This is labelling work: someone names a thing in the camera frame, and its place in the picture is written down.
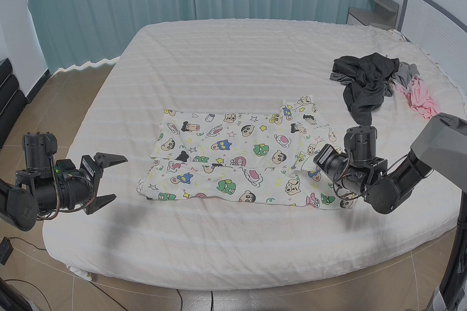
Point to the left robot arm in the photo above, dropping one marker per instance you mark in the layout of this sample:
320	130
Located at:
22	207

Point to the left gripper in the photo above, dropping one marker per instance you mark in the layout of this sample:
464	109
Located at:
76	193

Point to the grey garment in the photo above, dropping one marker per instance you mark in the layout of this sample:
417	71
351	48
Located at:
405	71

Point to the small black box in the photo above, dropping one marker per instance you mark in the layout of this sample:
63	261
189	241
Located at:
4	251

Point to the white printed pyjama top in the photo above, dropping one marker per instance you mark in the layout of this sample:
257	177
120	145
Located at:
237	142

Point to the pink garment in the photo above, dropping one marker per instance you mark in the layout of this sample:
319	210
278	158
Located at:
421	98

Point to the black chest of drawers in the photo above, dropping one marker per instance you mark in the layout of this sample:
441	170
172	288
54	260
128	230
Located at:
9	101

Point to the bed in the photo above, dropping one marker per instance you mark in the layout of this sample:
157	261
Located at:
237	58

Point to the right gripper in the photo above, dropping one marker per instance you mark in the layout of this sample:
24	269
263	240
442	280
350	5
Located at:
328	163

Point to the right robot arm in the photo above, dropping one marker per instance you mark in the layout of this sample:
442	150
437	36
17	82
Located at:
437	145

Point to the grey bedside table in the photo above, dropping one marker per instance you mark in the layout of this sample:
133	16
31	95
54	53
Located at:
368	14

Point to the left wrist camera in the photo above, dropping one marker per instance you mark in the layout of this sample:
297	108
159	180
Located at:
69	168

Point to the black garment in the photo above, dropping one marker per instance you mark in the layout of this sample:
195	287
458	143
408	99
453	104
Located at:
368	91

